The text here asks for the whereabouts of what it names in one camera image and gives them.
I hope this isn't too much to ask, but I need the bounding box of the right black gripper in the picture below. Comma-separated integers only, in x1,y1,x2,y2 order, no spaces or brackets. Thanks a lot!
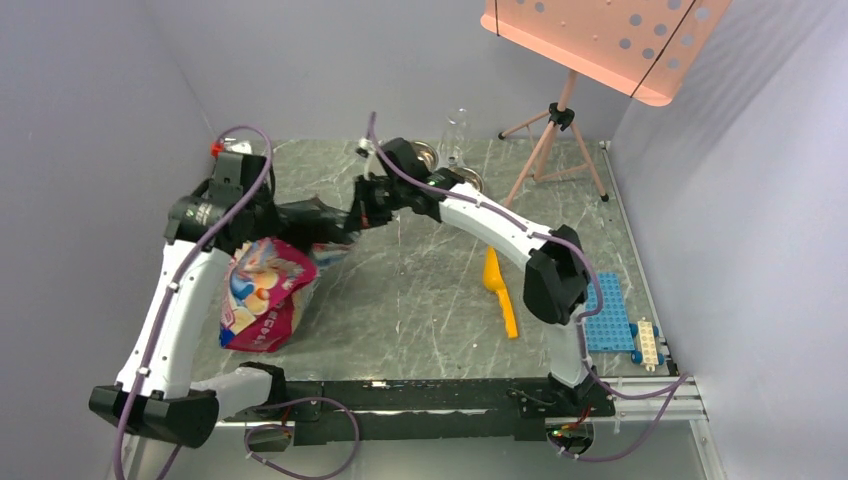
345,173,410,233

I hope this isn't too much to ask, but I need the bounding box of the colourful pet food bag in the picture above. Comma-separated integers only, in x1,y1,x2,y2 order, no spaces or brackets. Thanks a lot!
218,197,359,353

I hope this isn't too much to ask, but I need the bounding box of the yellow plastic scoop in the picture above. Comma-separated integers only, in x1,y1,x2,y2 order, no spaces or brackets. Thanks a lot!
482,246,519,339

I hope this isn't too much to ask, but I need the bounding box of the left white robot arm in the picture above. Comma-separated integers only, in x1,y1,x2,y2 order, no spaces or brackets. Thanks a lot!
88,149,288,448

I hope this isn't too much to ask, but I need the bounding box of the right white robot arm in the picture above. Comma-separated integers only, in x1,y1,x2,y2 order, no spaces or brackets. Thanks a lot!
344,138,591,416

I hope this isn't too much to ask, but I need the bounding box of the grey double pet bowl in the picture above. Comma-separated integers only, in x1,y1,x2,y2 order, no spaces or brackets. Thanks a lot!
411,140,485,194

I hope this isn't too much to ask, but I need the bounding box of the pink music stand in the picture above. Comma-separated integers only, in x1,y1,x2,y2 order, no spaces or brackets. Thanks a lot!
481,0,731,205

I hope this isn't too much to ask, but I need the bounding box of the white toy brick car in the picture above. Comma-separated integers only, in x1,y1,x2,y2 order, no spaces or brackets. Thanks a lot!
629,319,665,372

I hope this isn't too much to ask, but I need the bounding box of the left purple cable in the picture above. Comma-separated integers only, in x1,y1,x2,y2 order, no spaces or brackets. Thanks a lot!
109,124,275,480

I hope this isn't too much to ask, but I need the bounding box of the purple cable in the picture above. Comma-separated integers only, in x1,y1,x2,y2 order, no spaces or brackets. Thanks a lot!
109,124,275,480
364,111,690,464

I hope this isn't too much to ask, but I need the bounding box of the blue building base plate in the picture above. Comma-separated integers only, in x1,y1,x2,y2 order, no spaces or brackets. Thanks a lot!
585,272,635,353

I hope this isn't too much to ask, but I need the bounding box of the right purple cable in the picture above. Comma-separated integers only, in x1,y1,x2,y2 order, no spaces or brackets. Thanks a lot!
364,111,690,464

